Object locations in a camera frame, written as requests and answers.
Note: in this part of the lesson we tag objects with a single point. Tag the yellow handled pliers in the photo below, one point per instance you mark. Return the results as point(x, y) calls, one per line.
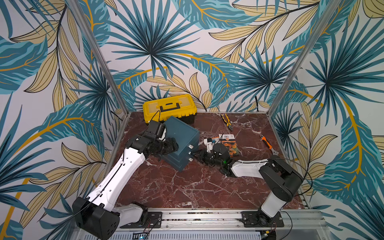
point(227, 121)

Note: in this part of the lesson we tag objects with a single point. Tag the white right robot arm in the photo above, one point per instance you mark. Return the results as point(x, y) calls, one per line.
point(282, 179)

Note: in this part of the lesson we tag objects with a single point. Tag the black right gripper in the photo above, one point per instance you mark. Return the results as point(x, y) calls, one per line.
point(204, 156)

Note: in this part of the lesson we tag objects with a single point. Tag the yellow and black toolbox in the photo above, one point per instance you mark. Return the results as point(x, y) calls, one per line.
point(161, 110)

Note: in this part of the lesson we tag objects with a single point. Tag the orange seed bag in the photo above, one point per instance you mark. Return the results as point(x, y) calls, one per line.
point(225, 138)

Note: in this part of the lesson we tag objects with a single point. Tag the teal drawer cabinet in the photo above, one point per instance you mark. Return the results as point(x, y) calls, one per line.
point(185, 135)

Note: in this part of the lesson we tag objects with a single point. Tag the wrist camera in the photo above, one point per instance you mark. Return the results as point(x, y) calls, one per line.
point(209, 143)
point(155, 131)

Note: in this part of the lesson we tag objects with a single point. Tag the aluminium corner post left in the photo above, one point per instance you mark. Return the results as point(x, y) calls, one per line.
point(94, 46)

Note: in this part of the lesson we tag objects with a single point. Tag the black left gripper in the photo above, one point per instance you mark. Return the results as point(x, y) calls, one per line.
point(172, 144)

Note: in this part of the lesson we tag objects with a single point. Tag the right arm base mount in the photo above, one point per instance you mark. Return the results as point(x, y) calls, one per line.
point(258, 219)

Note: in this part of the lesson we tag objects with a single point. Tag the aluminium corner post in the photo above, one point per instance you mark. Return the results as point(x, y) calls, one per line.
point(323, 21)
point(94, 46)

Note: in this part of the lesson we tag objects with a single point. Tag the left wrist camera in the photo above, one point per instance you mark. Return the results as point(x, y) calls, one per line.
point(155, 131)

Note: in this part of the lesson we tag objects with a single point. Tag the aluminium corner post right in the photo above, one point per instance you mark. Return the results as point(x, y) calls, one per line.
point(323, 21)

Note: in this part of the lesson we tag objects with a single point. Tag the orange adjustable wrench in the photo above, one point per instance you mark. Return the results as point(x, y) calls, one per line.
point(265, 141)

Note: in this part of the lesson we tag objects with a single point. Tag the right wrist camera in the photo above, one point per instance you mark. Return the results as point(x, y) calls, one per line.
point(209, 143)

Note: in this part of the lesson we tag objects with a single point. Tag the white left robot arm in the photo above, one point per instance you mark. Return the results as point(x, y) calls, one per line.
point(96, 213)

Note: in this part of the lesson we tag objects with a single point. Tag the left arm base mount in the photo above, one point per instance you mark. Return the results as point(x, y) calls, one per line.
point(148, 220)

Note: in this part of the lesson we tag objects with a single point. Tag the marigold photo seed bag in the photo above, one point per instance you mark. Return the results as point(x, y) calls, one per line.
point(232, 148)

